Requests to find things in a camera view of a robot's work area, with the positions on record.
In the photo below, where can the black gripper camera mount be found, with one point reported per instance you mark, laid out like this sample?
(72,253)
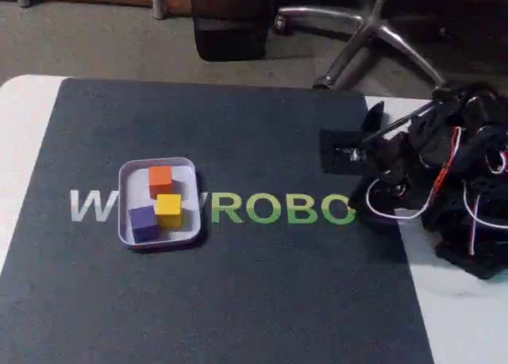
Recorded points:
(329,154)

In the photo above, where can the yellow wooden cube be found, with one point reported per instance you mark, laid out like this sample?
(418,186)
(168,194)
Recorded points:
(169,211)

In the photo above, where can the black mat with lettering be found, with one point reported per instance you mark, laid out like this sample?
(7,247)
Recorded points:
(158,300)

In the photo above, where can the orange wooden cube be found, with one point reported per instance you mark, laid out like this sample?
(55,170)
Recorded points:
(160,177)

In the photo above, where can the dark box on floor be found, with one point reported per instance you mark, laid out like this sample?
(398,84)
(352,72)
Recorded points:
(226,35)

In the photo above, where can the white metal tray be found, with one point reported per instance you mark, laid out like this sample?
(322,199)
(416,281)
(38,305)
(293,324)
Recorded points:
(190,223)

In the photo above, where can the black table clamp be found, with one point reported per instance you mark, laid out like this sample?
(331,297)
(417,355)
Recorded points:
(375,118)

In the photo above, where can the purple wooden cube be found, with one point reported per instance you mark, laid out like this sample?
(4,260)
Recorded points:
(143,223)

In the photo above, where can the chrome office chair base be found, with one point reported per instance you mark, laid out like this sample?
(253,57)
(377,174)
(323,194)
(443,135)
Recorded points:
(317,15)

